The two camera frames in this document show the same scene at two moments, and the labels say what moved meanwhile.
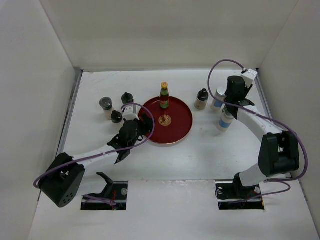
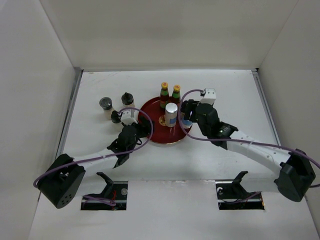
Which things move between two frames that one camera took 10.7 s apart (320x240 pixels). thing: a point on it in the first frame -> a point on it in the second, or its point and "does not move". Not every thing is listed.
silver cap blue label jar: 220,93 -> 171,111
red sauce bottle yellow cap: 164,102 does not move
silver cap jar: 225,121 -> 187,124
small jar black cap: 116,116 does not move
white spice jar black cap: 127,98 does not move
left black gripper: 147,123 does not move
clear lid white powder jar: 106,103 does not move
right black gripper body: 247,90 -> 205,131
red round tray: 172,125 does not move
